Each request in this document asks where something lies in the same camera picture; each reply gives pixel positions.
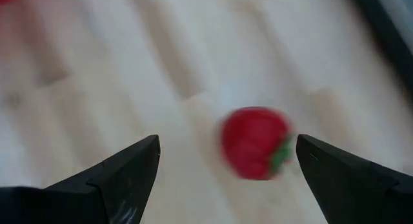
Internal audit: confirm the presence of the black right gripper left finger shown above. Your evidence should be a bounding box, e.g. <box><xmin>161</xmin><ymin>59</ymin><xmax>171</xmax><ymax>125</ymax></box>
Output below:
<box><xmin>0</xmin><ymin>134</ymin><xmax>161</xmax><ymax>224</ymax></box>

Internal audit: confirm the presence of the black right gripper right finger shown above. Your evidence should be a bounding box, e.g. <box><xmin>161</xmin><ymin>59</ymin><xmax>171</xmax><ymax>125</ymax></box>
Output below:
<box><xmin>296</xmin><ymin>134</ymin><xmax>413</xmax><ymax>224</ymax></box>

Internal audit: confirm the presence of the red toy tomato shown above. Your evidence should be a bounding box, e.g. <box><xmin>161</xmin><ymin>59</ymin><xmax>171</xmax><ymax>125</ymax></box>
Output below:
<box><xmin>219</xmin><ymin>106</ymin><xmax>294</xmax><ymax>181</ymax></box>

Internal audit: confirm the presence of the black aluminium table frame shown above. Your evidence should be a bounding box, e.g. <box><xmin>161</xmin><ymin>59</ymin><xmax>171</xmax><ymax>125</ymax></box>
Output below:
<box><xmin>350</xmin><ymin>0</ymin><xmax>413</xmax><ymax>102</ymax></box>

